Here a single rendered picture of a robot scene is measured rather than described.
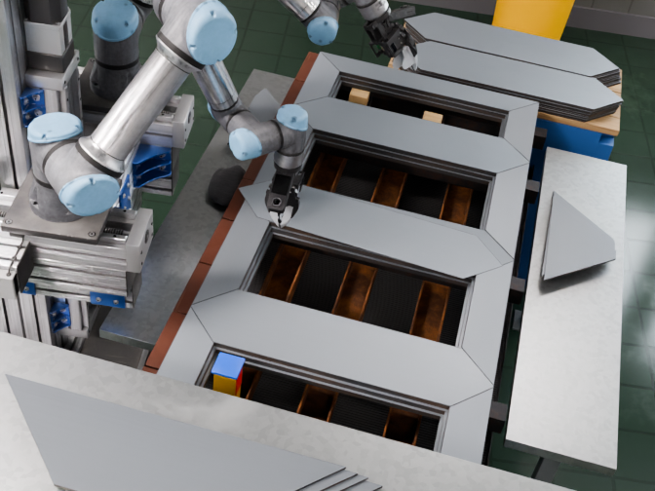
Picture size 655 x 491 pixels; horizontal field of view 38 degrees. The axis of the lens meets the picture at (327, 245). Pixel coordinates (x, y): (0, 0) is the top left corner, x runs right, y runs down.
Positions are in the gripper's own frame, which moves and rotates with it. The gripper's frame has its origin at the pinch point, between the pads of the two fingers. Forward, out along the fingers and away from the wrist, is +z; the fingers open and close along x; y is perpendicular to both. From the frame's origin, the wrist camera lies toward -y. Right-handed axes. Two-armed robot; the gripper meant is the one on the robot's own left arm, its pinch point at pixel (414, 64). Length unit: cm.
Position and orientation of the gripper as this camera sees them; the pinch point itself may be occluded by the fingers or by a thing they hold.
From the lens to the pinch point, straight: 271.1
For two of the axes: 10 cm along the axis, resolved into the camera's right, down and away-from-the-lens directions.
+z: 4.9, 6.6, 5.7
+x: 6.6, 1.5, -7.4
